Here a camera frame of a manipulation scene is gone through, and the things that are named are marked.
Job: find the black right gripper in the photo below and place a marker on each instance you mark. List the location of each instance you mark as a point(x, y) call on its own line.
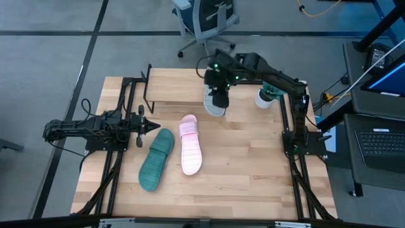
point(221, 73)

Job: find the green rubber slipper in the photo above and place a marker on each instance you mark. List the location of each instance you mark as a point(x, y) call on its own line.
point(156, 158)

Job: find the black stand pole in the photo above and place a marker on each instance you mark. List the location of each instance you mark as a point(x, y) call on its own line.
point(379, 28)

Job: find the black aluminium table frame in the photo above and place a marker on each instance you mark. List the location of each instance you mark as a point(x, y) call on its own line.
point(136, 79)

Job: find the pink rubber slipper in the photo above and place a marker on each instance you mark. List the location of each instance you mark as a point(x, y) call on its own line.
point(190, 149)

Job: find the wooden shelf with black frame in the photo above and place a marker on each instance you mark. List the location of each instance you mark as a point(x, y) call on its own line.
point(177, 85)

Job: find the monitor with blue screen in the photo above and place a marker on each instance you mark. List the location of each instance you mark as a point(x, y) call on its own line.
point(387, 79)

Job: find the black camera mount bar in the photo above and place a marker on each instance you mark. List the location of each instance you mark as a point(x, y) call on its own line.
point(190, 223)

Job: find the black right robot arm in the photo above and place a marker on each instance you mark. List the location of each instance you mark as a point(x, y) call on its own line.
point(278, 79)

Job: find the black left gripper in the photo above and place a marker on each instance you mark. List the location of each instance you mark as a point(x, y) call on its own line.
point(140, 126)

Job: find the green plant in white pot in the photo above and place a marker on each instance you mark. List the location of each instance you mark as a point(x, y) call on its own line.
point(262, 102)

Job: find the grey blue office chair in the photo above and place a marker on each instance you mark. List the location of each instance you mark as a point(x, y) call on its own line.
point(209, 19)

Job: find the yellow power plug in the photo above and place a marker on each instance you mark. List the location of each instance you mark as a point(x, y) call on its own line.
point(329, 96)

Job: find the black power adapter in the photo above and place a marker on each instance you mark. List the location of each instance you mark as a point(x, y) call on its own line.
point(377, 57)

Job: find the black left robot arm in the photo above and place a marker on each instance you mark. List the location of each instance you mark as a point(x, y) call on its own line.
point(79, 126)

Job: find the black laptop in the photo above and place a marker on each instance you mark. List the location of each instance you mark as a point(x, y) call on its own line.
point(379, 145)

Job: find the dark grey desk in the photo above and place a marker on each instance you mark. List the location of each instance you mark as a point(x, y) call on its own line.
point(354, 104)

